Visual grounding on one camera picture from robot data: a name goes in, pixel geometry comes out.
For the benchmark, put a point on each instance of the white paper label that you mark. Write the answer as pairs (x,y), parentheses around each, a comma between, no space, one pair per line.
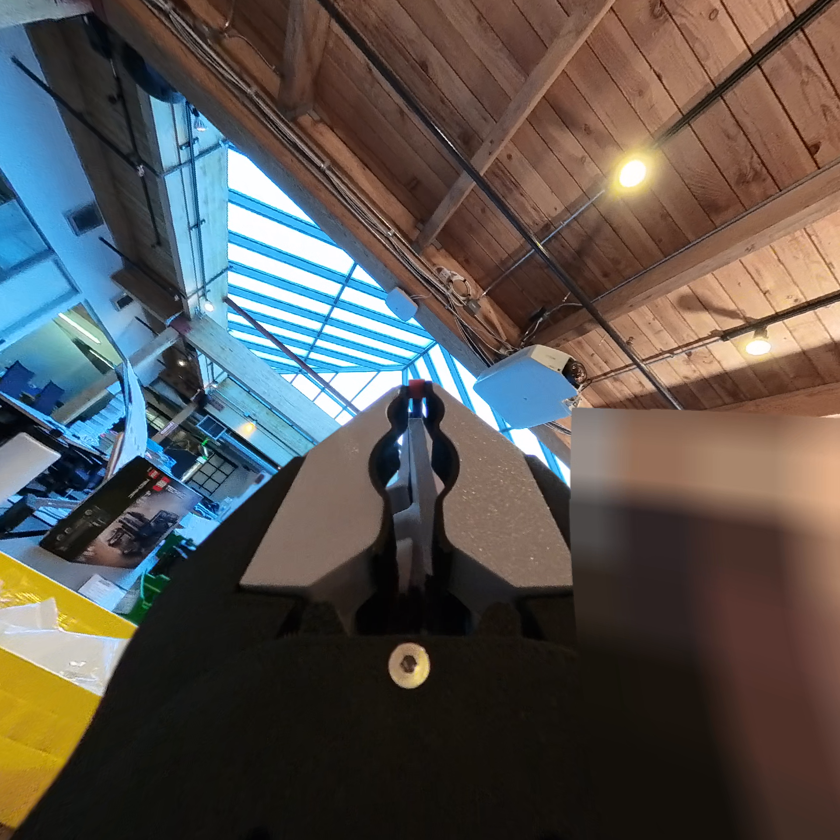
(102,587)

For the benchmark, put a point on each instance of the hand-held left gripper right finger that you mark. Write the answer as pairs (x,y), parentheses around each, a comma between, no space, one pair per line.
(499,512)

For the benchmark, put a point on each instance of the yellow plastic bin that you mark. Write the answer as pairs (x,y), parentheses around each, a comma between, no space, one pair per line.
(39,722)

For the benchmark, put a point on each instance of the black toy set box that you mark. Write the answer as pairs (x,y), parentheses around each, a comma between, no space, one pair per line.
(121,515)

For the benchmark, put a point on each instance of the dim ceiling spotlight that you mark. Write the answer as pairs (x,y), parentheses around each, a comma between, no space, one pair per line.
(758,342)

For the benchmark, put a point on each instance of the clear plastic bag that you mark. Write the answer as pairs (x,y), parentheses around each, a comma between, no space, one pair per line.
(52,646)

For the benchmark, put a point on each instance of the long black ceiling pipe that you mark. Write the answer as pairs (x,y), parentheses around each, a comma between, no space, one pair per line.
(499,197)

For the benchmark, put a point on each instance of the black lighting track rail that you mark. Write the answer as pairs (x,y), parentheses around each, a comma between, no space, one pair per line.
(787,318)
(741,77)

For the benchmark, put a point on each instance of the green plastic bin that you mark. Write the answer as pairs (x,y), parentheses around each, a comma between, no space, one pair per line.
(154,577)

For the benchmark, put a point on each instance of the white flat panel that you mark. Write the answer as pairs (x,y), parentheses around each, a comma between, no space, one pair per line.
(23,463)

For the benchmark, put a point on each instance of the bright ceiling spotlight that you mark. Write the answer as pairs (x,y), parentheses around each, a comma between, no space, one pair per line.
(632,172)

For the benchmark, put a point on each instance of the white bent sheet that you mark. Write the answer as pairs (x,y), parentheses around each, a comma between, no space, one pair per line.
(134,420)

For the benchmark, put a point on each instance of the white security camera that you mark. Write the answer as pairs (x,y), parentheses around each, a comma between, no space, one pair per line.
(525,387)

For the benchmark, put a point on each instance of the black round ceiling fixture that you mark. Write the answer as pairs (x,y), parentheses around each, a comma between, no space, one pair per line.
(148,75)

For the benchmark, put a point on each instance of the warm wall lamp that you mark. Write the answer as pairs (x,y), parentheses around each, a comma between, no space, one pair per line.
(246,428)

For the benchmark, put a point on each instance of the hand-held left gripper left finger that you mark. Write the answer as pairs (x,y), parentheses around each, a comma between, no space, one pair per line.
(315,518)

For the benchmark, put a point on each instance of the glass skylight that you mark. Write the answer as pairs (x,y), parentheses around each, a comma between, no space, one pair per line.
(295,275)

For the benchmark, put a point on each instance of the small beam spotlight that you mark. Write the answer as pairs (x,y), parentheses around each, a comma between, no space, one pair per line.
(208,305)

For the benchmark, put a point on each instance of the red diagonal rod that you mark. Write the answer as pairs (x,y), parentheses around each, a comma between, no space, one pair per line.
(289,354)

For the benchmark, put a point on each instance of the grey wall vent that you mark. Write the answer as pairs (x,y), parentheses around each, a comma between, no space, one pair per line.
(83,218)

